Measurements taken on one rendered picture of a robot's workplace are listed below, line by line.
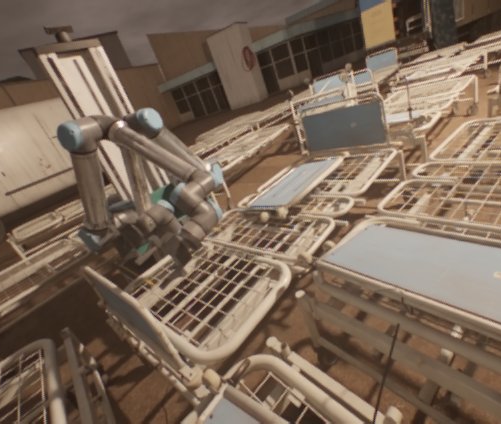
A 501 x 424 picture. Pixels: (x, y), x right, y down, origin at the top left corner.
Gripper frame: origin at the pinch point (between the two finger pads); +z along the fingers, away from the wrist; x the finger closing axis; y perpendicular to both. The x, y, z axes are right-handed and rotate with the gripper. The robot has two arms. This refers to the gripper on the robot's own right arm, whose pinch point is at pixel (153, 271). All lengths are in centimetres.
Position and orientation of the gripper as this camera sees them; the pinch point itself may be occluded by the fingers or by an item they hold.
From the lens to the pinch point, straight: 108.2
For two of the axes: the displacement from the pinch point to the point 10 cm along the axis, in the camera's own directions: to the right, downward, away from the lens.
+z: -5.5, 6.3, -5.4
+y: -7.2, -0.4, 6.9
